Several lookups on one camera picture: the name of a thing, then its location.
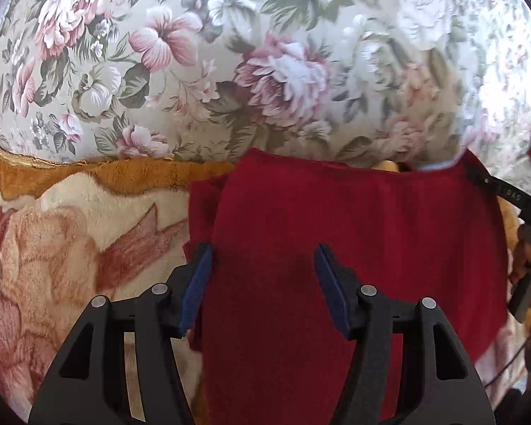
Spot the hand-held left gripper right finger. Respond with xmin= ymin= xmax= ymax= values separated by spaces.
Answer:
xmin=315 ymin=243 xmax=496 ymax=425

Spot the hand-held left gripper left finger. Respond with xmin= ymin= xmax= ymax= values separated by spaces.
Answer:
xmin=28 ymin=243 xmax=214 ymax=425

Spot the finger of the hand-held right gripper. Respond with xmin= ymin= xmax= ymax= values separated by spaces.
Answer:
xmin=464 ymin=159 xmax=531 ymax=226

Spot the red fleece sweater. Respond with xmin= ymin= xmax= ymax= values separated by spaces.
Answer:
xmin=183 ymin=147 xmax=509 ymax=425

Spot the dark grey box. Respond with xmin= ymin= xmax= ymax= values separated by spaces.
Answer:
xmin=508 ymin=272 xmax=531 ymax=325

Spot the orange floral fleece blanket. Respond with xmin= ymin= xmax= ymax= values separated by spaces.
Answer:
xmin=0 ymin=146 xmax=520 ymax=425

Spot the floral bed sheet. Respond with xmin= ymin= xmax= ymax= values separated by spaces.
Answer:
xmin=0 ymin=0 xmax=531 ymax=196

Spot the black cable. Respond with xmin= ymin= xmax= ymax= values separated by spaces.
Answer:
xmin=487 ymin=323 xmax=531 ymax=386

